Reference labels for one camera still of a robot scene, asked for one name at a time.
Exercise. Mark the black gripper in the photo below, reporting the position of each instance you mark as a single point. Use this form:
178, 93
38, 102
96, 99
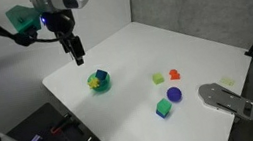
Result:
58, 21

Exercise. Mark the grey metal mounting plate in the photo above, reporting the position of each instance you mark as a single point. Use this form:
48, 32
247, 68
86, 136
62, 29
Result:
225, 99

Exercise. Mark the yellow star block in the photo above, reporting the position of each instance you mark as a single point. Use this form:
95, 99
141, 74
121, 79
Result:
94, 82

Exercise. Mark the orange shaped block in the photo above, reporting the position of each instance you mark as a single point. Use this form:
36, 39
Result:
174, 74

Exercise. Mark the pale yellow translucent tile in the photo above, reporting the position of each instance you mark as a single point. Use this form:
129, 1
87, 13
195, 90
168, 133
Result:
227, 81

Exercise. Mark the light green block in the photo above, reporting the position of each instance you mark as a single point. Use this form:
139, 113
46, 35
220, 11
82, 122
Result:
158, 78

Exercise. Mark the green bowl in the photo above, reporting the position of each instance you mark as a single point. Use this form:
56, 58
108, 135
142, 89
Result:
101, 84

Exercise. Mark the blue purple ball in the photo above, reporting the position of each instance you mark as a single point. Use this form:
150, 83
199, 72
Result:
174, 94

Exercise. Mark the green camera mount bracket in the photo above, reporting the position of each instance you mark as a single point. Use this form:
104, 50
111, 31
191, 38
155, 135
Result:
22, 17

